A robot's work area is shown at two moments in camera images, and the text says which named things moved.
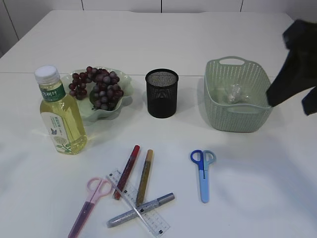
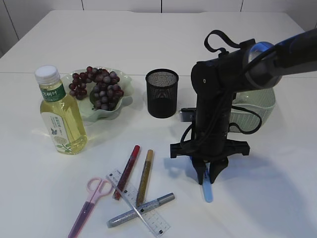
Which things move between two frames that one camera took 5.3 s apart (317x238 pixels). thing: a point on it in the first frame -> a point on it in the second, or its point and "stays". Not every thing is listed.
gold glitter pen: [142, 186] stays
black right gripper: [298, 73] -> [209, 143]
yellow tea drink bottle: [62, 115] stays
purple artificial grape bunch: [106, 92] stays
